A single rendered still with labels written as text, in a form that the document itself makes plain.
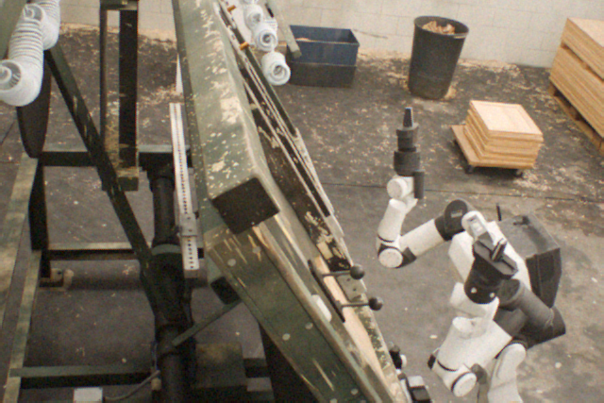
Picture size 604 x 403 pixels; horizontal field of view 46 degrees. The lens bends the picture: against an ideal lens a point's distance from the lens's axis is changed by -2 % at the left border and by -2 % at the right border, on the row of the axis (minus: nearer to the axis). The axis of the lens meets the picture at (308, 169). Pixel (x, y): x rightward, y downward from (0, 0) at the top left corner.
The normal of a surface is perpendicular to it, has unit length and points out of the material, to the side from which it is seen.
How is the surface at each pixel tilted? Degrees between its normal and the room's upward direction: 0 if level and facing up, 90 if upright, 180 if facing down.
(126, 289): 0
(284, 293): 90
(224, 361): 0
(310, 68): 90
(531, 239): 23
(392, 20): 90
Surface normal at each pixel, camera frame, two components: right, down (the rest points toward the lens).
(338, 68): 0.15, 0.53
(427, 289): 0.13, -0.86
